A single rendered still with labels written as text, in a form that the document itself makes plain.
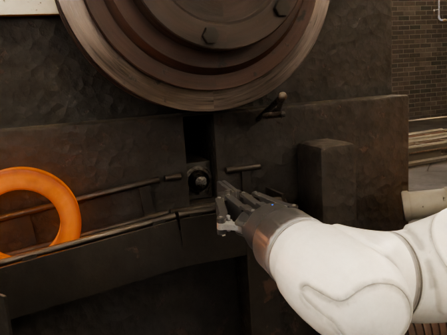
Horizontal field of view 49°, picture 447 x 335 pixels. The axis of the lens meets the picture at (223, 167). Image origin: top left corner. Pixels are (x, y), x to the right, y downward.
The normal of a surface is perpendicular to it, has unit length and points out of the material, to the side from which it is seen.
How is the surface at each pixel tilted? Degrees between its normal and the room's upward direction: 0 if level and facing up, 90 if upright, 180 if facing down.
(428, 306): 108
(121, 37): 90
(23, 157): 90
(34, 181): 90
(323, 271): 48
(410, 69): 90
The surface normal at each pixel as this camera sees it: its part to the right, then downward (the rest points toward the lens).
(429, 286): 0.31, -0.03
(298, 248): -0.70, -0.60
